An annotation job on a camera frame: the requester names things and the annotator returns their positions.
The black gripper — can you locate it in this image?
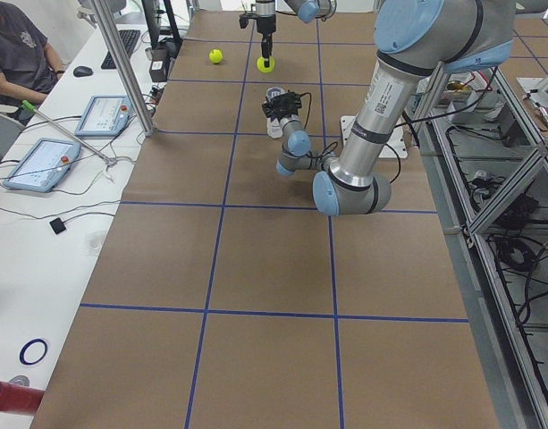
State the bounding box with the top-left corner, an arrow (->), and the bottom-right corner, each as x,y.
273,100 -> 300,122
256,15 -> 276,57

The Wilson tennis ball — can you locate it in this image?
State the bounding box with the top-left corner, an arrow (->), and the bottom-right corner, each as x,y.
257,56 -> 275,73

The clear tennis ball can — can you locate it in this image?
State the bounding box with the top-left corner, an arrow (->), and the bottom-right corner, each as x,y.
266,87 -> 286,139

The Roland Garros tennis ball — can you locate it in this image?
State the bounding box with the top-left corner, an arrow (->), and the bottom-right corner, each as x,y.
208,49 -> 223,64

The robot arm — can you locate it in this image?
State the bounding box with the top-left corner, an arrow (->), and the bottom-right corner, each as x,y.
254,0 -> 337,72
313,1 -> 516,215

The black computer monitor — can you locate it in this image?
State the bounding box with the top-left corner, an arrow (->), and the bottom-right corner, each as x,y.
141,0 -> 182,55

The small black box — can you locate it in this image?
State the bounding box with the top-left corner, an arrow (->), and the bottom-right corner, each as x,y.
149,49 -> 170,83

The black keyboard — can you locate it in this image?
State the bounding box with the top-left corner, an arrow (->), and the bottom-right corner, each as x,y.
100,29 -> 141,70

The far teach pendant tablet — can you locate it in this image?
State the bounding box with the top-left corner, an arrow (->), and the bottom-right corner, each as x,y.
74,96 -> 133,139

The teach pendant tablet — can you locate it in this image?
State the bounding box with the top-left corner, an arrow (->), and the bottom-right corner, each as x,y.
74,96 -> 133,139
3,139 -> 81,193

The black computer mouse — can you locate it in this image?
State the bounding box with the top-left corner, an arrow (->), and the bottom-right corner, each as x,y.
72,65 -> 94,78

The seated person in grey shirt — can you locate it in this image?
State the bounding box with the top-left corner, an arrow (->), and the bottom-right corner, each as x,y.
0,1 -> 65,107

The near teach pendant tablet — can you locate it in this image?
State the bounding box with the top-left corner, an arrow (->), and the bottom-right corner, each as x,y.
3,139 -> 81,193

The black square puck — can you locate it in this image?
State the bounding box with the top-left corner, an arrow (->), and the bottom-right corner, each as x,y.
49,217 -> 66,235

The red cylinder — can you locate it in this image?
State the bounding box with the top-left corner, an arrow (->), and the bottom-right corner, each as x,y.
0,381 -> 45,416

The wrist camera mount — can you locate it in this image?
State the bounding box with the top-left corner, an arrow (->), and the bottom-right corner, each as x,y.
262,91 -> 302,120
239,13 -> 257,29

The aluminium frame post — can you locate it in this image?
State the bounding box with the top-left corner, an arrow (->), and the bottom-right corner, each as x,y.
90,0 -> 155,137

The metal rod green handle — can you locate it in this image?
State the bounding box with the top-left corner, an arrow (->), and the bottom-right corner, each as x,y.
21,100 -> 116,166

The blue tape ring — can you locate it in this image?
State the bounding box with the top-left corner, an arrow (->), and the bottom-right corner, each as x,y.
19,338 -> 50,366

